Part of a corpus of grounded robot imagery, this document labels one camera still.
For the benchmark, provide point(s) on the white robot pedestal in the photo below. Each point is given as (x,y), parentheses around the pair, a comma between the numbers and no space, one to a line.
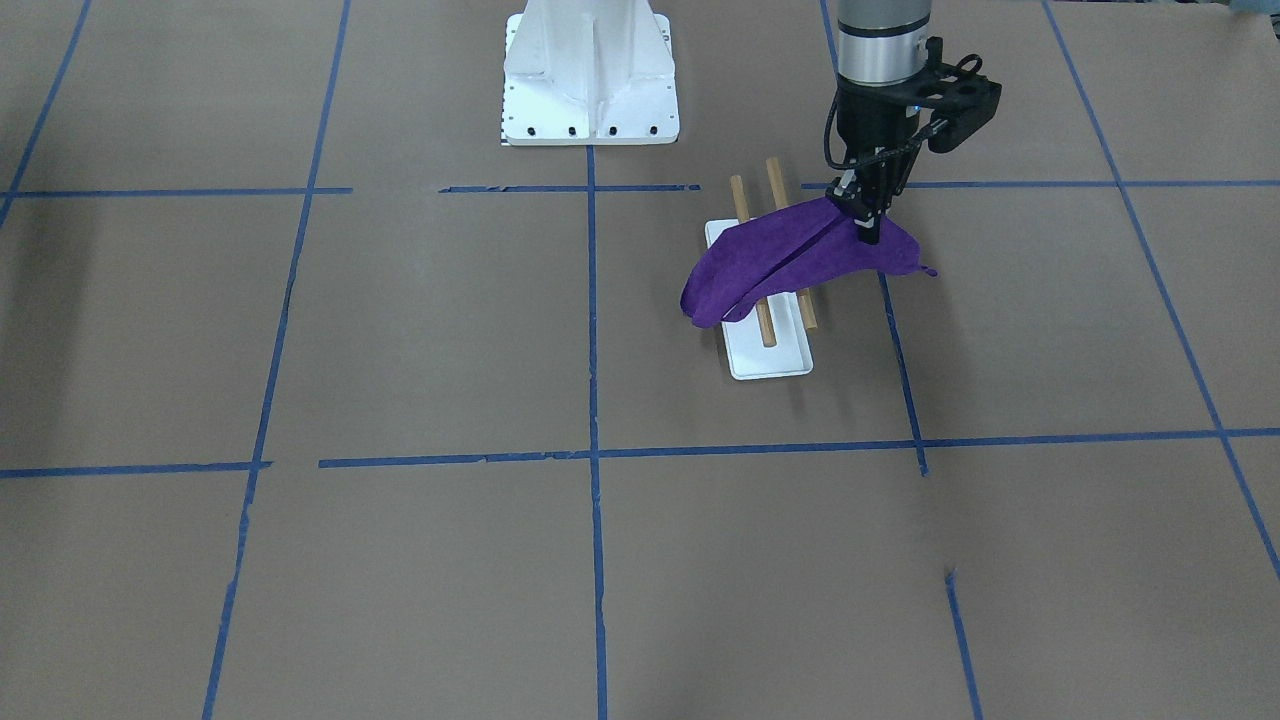
(579,73)

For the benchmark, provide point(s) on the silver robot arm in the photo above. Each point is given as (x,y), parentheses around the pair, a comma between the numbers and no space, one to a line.
(880,44)

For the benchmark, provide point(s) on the lower wooden rack bar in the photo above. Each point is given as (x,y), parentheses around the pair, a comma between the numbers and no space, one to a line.
(762,308)

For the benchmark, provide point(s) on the purple towel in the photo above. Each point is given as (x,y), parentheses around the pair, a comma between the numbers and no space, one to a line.
(800,247)

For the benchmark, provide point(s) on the white rack base tray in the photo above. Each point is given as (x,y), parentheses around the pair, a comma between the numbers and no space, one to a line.
(749,359)

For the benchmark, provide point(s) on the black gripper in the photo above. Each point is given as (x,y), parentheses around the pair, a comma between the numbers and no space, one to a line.
(868,122)

